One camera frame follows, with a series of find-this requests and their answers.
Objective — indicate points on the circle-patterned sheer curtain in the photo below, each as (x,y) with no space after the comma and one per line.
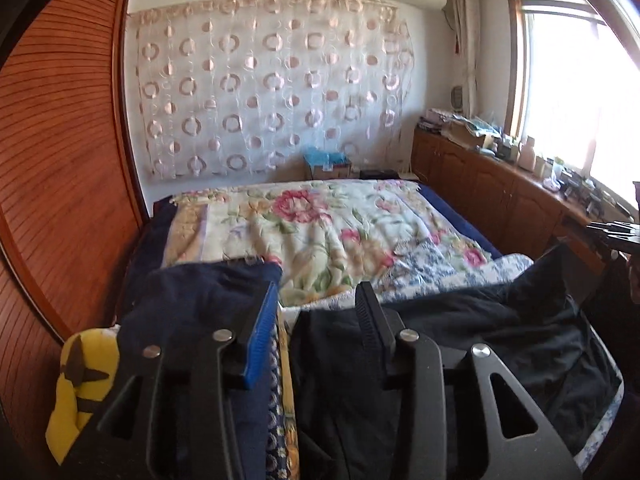
(270,85)

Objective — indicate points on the navy blue cloth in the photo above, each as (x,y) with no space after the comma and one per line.
(200,290)

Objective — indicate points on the wooden-framed window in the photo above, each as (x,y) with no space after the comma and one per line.
(570,85)

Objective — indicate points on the white plastic container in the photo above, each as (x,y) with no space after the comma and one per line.
(557,172)

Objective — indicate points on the gold patterned cloth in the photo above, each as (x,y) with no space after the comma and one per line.
(282,410)

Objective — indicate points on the floral blanket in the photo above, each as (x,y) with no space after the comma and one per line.
(310,230)

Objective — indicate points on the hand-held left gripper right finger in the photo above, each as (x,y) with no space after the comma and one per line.
(372,320)

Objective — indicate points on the white plastic bottle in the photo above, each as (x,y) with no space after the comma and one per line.
(526,155)

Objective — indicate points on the black t-shirt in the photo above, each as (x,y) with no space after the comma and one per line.
(500,320)

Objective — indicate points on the black flat box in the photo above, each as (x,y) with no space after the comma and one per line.
(379,174)

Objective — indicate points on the cardboard box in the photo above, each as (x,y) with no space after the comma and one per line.
(330,172)

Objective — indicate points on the black handheld tool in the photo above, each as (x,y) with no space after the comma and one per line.
(575,187)
(599,200)

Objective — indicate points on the yellow plush toy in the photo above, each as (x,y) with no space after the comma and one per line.
(95,385)

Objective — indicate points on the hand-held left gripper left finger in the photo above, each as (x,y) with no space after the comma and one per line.
(260,340)

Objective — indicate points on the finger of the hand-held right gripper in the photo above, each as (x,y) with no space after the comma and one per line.
(615,228)
(620,243)

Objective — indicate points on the white window curtain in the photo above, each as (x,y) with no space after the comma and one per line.
(465,35)

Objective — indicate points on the small desk fan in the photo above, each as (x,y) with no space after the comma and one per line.
(458,98)

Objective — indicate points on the long wooden cabinet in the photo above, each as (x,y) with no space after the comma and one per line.
(490,185)

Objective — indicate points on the blue floral bed sheet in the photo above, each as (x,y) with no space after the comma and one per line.
(430,265)

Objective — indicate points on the pile of papers and packets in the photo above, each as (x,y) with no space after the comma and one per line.
(460,127)

